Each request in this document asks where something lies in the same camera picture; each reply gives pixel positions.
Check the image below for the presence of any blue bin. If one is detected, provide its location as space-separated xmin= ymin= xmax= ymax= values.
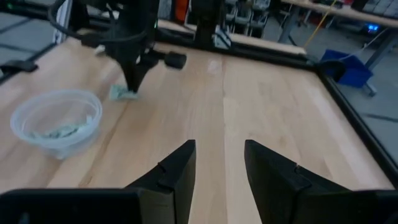
xmin=320 ymin=49 xmax=374 ymax=89

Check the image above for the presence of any wooden workbench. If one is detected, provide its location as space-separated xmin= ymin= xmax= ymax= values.
xmin=277 ymin=0 xmax=398 ymax=97

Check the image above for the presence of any white aluminium profile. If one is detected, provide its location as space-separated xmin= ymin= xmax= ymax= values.
xmin=52 ymin=0 xmax=75 ymax=45

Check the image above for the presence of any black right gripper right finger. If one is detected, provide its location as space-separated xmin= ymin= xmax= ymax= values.
xmin=244 ymin=139 xmax=348 ymax=224

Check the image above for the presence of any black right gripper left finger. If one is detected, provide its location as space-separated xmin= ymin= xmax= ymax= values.
xmin=124 ymin=139 xmax=197 ymax=224

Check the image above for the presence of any grey storage bin rack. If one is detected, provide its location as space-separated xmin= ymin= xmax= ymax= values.
xmin=223 ymin=0 xmax=272 ymax=35

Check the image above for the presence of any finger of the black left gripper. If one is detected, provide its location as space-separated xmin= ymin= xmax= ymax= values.
xmin=119 ymin=60 xmax=138 ymax=93
xmin=134 ymin=61 xmax=152 ymax=93

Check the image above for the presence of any white cable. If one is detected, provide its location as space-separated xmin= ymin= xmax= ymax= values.
xmin=338 ymin=27 xmax=390 ymax=62

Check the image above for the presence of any orange box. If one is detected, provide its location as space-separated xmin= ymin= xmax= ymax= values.
xmin=174 ymin=0 xmax=190 ymax=23

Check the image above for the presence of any black corner clamp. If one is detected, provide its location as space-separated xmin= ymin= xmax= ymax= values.
xmin=306 ymin=57 xmax=347 ymax=83

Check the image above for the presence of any device with blue light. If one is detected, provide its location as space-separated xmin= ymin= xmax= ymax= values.
xmin=363 ymin=22 xmax=382 ymax=35

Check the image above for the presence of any black table bracket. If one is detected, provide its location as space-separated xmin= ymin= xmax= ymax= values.
xmin=0 ymin=59 xmax=39 ymax=76

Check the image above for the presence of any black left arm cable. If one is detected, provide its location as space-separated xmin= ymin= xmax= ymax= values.
xmin=47 ymin=0 xmax=147 ymax=45

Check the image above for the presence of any clear plastic bowl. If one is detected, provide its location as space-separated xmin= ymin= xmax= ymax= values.
xmin=9 ymin=89 xmax=104 ymax=161

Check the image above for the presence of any black table frame rail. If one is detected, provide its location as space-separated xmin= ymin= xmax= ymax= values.
xmin=0 ymin=6 xmax=398 ymax=187

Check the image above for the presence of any yellow pole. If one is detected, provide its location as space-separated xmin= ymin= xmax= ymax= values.
xmin=302 ymin=0 xmax=338 ymax=49

